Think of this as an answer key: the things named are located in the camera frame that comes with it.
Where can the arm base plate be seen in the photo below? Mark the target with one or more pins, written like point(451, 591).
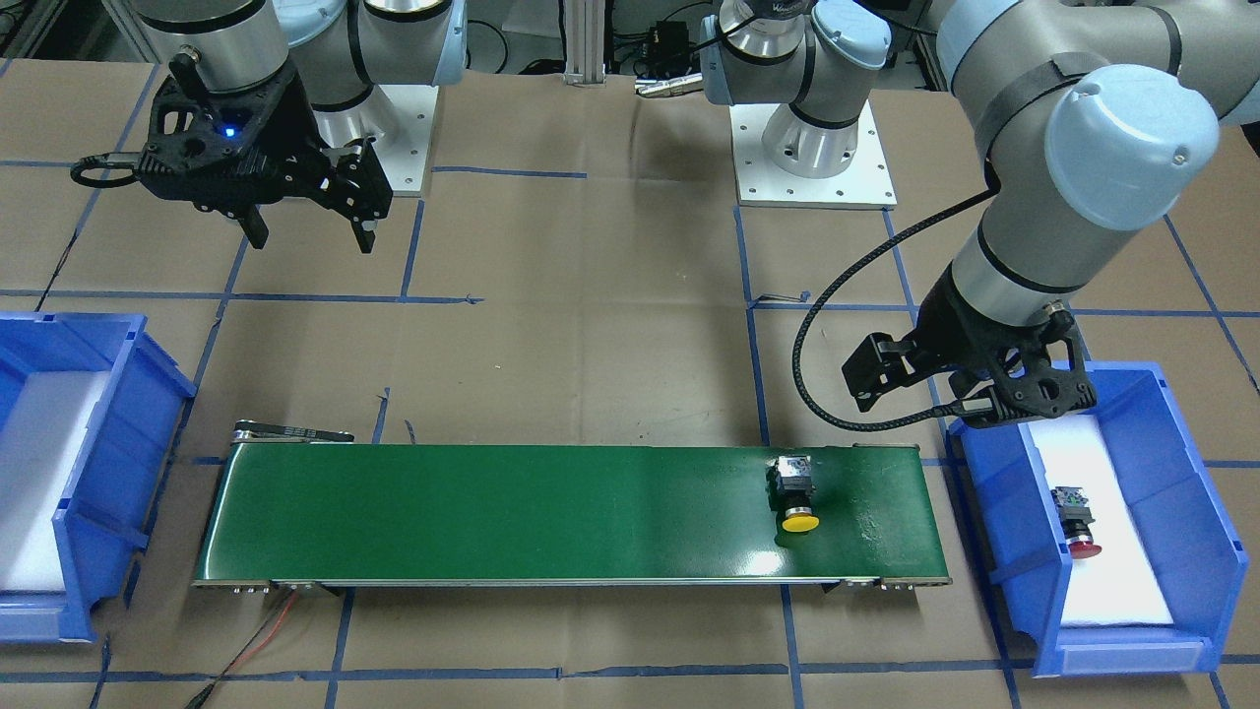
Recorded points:
point(782, 162)
point(400, 120)

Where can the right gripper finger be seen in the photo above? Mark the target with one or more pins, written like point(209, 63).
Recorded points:
point(363, 228)
point(254, 227)

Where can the red mushroom push button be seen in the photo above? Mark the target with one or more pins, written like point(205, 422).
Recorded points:
point(1075, 518)

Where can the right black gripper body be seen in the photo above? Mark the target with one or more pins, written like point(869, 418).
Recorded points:
point(289, 126)

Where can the green conveyor belt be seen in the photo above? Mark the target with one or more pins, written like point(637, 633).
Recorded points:
point(428, 515)

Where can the white foam pad bin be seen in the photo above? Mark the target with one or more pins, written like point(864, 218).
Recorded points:
point(1118, 586)
point(42, 438)

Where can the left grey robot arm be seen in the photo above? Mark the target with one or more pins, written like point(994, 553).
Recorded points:
point(1089, 122)

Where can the aluminium frame post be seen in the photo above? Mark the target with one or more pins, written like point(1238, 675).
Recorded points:
point(585, 25)

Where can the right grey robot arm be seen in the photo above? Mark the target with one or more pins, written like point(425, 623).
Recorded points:
point(341, 49)

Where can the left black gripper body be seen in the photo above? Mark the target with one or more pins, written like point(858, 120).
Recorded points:
point(951, 322)

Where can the yellow mushroom push button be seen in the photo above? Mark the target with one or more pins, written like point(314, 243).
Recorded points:
point(792, 488)

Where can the blue plastic bin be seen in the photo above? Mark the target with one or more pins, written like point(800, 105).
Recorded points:
point(100, 521)
point(1195, 552)

